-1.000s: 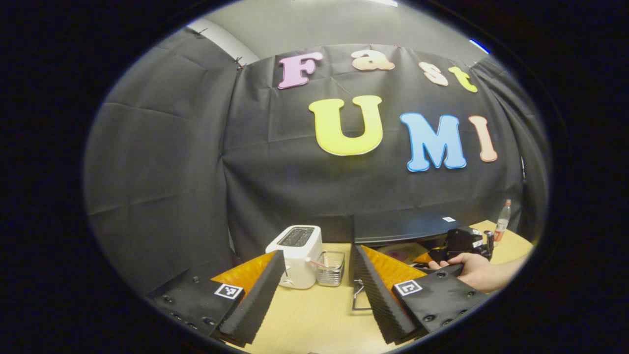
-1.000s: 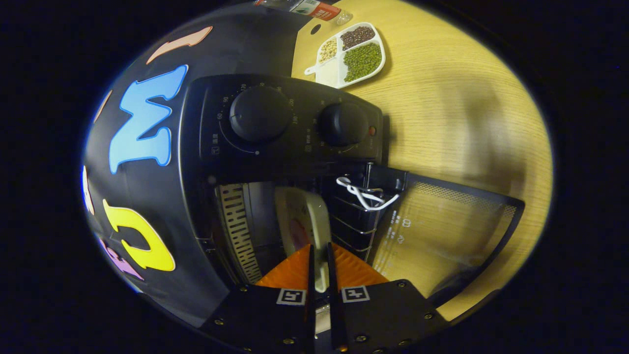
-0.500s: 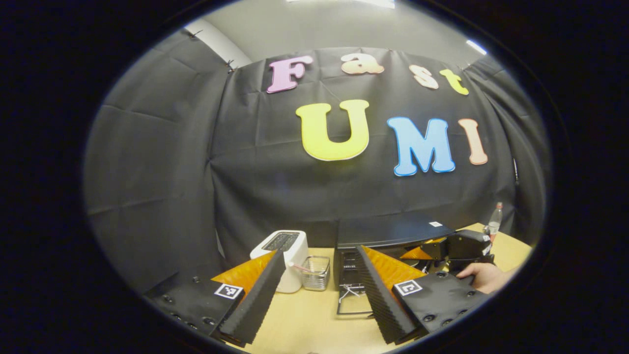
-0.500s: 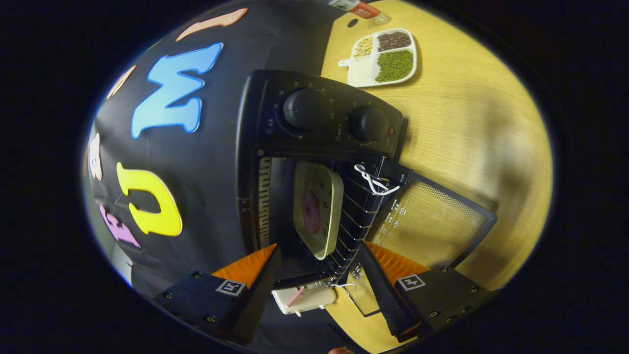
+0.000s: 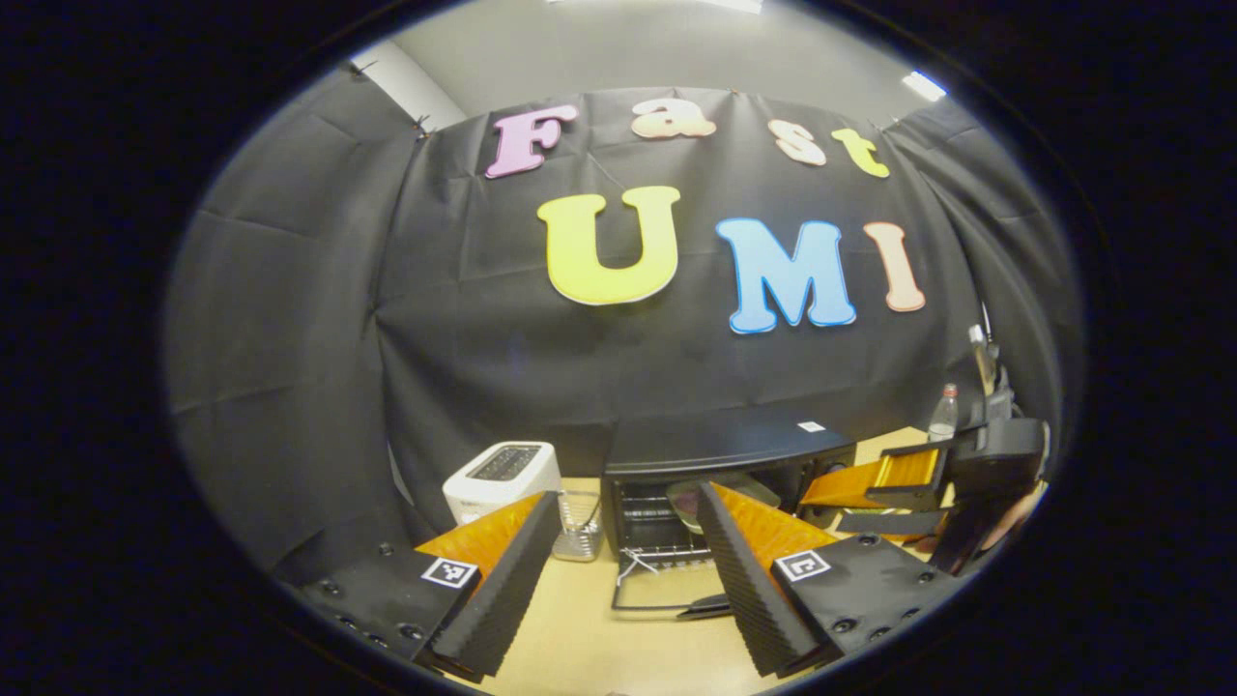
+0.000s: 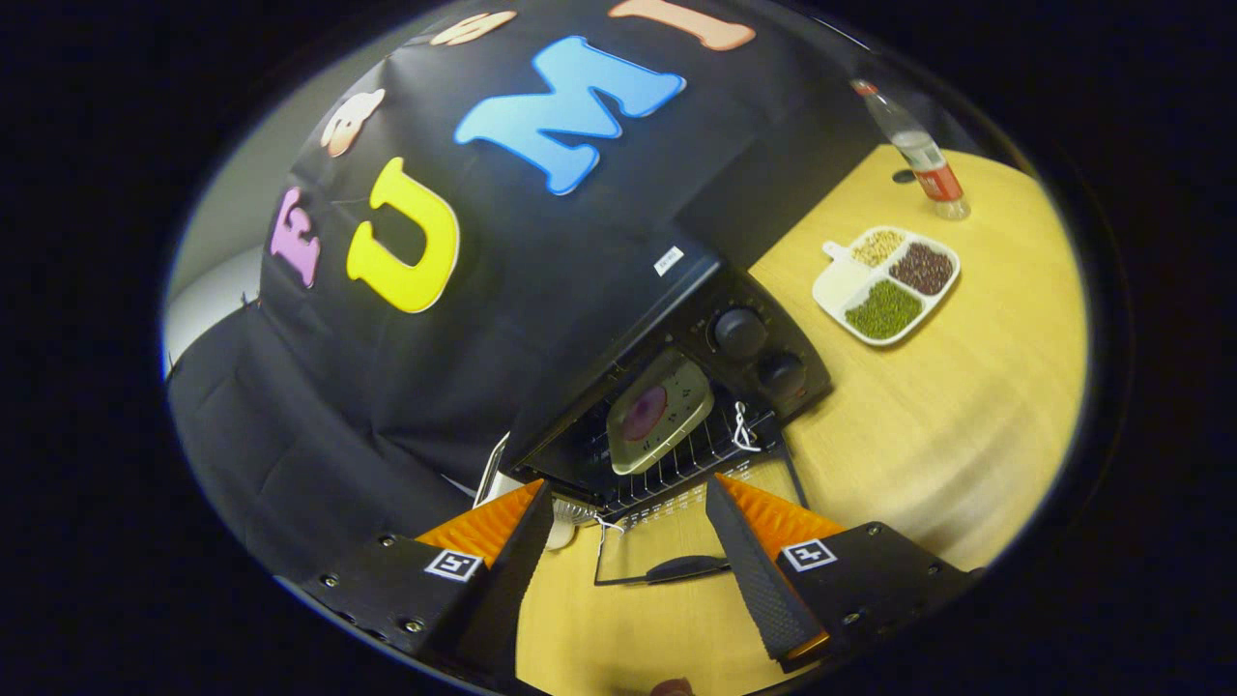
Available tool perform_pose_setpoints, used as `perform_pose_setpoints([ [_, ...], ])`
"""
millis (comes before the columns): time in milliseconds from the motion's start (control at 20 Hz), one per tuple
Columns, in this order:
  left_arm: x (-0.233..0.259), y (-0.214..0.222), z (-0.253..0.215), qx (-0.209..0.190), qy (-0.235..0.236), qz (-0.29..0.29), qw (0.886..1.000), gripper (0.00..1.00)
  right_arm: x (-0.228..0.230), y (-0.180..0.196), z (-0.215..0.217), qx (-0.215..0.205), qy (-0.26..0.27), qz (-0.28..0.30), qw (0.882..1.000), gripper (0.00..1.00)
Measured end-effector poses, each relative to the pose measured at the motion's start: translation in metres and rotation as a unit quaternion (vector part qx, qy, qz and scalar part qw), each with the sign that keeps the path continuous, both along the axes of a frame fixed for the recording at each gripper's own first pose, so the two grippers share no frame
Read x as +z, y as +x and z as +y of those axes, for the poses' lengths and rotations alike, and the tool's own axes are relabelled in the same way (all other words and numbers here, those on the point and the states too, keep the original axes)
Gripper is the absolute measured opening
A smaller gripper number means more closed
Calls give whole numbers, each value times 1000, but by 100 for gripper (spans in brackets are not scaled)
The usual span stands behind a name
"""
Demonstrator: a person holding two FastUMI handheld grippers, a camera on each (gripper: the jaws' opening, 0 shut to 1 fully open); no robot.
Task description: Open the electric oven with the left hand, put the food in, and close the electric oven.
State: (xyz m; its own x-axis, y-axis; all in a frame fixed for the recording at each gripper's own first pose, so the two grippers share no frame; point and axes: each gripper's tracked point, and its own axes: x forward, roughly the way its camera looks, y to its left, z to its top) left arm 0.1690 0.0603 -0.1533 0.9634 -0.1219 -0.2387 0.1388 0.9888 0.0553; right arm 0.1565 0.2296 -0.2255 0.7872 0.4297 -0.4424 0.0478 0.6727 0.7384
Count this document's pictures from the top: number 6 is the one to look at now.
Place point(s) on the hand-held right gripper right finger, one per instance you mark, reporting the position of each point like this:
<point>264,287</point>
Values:
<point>763,590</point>

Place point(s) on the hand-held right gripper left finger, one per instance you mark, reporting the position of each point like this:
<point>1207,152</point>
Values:
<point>503,590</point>

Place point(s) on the pink round food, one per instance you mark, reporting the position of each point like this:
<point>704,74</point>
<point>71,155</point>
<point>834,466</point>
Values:
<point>644,414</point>

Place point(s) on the black electric oven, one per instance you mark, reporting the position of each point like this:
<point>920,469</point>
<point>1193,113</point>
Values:
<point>696,290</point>

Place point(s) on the black backdrop cloth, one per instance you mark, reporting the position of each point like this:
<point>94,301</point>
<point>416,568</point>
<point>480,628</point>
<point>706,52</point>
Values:
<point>464,367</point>

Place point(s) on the pile of green beans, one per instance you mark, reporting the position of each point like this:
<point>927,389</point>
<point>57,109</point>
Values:
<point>884,309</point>

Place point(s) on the white divided dish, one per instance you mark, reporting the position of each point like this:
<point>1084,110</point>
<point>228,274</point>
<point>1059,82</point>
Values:
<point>839,285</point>

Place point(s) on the pile of dark red beans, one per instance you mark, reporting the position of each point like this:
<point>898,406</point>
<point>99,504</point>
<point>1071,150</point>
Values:
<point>925,268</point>

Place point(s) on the pile of yellow beans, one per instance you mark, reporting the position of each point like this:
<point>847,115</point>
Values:
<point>877,246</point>

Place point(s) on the clear plastic bottle red label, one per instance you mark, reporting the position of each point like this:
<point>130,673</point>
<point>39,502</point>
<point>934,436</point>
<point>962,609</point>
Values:
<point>928,164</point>

